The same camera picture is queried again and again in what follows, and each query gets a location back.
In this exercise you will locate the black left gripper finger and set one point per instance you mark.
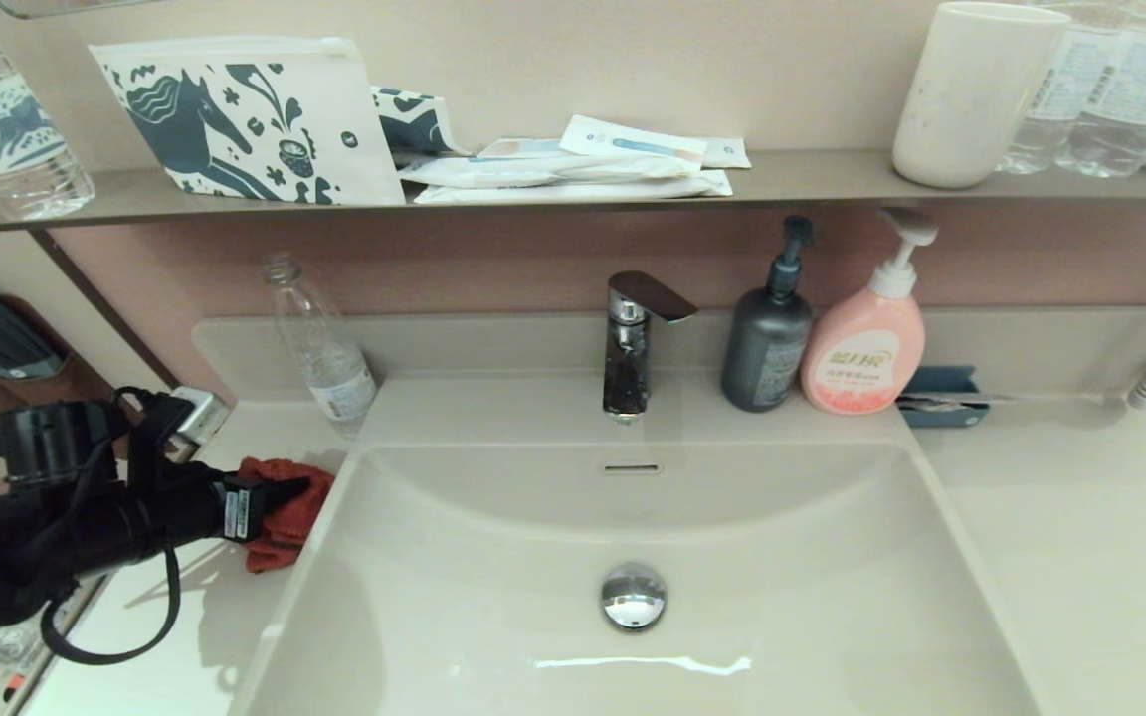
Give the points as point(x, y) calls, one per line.
point(275, 491)
point(263, 527)

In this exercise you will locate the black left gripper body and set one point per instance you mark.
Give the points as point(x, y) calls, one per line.
point(235, 512)

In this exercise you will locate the orange microfibre cloth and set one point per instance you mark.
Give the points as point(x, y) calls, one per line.
point(304, 517)

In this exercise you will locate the chrome sink faucet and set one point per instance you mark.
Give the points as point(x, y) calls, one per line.
point(625, 368)

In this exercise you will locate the white ceramic sink basin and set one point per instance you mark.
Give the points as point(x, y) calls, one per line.
point(533, 597)

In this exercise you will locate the clear empty plastic bottle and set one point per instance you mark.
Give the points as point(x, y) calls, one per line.
point(329, 368)

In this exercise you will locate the chrome drain stopper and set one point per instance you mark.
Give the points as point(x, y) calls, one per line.
point(633, 595)

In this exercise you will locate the large horse print pouch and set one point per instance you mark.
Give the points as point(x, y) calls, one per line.
point(235, 119)

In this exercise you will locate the small horse print pouch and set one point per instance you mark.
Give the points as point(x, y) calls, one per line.
point(419, 124)

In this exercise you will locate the white wrapped toiletry packet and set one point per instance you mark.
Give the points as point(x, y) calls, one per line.
point(533, 169)

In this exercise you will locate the long flat white packet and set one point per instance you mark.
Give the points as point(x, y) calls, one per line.
point(573, 189)

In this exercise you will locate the horse label water bottle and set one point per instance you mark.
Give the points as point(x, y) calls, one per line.
point(6, 129)

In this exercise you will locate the blue striped white sachet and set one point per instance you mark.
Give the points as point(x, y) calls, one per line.
point(633, 141)

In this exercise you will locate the dark grey pump bottle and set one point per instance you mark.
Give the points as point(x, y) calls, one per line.
point(762, 348)

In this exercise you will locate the small white sachet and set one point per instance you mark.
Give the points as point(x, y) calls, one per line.
point(729, 152)

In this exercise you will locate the pink soap pump bottle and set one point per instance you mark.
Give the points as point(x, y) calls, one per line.
point(861, 358)

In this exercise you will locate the small blue tray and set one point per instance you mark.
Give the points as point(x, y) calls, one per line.
point(941, 383)

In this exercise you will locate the white plastic cup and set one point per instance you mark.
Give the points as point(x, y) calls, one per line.
point(971, 99)

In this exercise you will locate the white label water bottle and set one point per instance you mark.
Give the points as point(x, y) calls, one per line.
point(1065, 89)
point(1130, 99)

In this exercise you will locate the taupe wall shelf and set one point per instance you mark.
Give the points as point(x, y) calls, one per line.
point(812, 179)

